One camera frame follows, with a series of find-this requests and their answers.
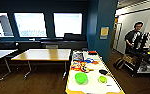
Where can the small green bowl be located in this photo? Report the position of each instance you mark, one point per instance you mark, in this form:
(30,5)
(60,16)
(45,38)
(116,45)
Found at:
(102,79)

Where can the colourful game box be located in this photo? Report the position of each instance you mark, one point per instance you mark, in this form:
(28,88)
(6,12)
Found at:
(78,56)

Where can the red flat game piece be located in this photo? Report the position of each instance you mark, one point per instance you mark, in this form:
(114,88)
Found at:
(92,52)

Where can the orange yellow snack bag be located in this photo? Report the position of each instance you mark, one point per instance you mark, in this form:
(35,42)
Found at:
(76,66)

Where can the blue round paddle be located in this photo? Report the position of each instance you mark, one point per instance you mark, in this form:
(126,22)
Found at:
(88,61)

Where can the large green bowl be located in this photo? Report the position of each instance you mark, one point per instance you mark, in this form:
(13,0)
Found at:
(81,78)

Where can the white table with dishes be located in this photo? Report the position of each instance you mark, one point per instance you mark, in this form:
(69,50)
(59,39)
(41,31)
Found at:
(92,83)

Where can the dark backpack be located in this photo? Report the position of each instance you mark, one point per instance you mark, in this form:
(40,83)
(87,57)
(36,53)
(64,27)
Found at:
(118,63)

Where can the wide bright window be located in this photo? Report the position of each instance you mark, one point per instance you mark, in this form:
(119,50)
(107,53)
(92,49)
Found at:
(31,25)

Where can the tan cardboard box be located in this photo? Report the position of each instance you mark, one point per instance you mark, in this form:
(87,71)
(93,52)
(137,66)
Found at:
(128,59)

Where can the black wheeled cart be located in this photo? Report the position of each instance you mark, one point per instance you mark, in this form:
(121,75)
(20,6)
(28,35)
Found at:
(142,56)

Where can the narrow bright window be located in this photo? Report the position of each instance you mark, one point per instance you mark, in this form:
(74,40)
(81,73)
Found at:
(1,25)

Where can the tan wall plaque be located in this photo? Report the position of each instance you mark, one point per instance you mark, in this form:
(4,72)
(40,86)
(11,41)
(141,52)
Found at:
(104,31)

